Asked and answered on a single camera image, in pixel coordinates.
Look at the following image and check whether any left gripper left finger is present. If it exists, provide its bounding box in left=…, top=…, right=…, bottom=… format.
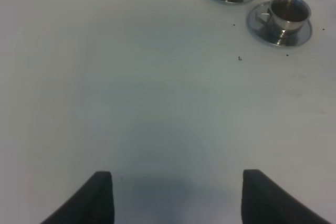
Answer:
left=43, top=171, right=115, bottom=224

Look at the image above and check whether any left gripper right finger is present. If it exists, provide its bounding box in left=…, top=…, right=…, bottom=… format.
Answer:
left=241, top=169, right=328, bottom=224

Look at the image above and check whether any near steel teacup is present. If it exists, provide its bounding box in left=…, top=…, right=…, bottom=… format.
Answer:
left=265, top=0, right=311, bottom=37

